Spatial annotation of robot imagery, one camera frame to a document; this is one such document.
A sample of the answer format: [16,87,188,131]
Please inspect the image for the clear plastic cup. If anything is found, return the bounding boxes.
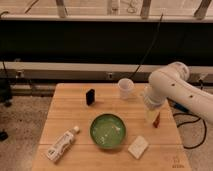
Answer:
[118,78,134,100]

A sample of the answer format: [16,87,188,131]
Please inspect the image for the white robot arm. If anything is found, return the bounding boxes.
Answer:
[142,62,213,124]

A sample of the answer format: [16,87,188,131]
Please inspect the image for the black upright eraser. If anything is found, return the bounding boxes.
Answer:
[86,89,95,105]

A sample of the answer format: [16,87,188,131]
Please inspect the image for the black hanging cable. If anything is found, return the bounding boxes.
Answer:
[129,13,164,81]

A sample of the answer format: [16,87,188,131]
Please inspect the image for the black floor cable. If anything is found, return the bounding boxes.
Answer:
[172,111,208,150]

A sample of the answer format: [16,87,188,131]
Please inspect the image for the green bowl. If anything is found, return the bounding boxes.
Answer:
[90,113,126,150]

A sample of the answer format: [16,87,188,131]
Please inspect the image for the blue box on floor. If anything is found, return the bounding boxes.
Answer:
[173,103,189,113]

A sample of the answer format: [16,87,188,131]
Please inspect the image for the red-brown sausage toy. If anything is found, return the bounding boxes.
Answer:
[153,112,160,128]

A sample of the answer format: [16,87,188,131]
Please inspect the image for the white plastic bottle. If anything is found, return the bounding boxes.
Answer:
[46,126,80,162]

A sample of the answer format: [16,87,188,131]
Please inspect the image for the white sponge block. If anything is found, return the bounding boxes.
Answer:
[128,136,149,159]

